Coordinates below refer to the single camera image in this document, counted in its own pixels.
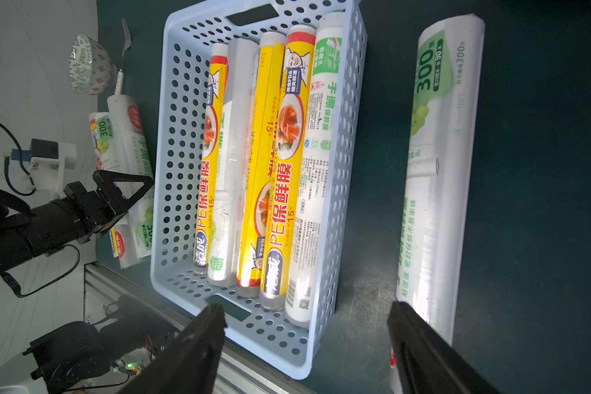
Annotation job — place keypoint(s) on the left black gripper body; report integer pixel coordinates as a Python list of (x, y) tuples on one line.
[(27, 233)]

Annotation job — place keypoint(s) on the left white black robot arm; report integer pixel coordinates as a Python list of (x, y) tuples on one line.
[(77, 350)]

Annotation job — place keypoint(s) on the white green long wrap roll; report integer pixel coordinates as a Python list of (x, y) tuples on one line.
[(314, 168)]

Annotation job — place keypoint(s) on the long yellow plastic wrap roll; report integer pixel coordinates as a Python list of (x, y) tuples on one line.
[(217, 82)]

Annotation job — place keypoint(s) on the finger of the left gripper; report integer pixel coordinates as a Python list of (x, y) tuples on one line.
[(121, 191)]

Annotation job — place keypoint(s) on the light blue perforated plastic basket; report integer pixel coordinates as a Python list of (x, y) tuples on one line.
[(189, 35)]

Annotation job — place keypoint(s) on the grey patterned round bowl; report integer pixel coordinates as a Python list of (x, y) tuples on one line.
[(91, 70)]

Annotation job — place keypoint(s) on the white red label roll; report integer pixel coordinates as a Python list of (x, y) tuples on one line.
[(134, 160)]

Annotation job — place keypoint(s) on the short yellow orange wrap roll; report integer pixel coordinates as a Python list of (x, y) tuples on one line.
[(260, 163)]

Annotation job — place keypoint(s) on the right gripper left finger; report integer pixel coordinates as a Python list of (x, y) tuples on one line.
[(190, 364)]

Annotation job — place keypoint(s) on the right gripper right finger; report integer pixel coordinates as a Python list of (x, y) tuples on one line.
[(425, 362)]

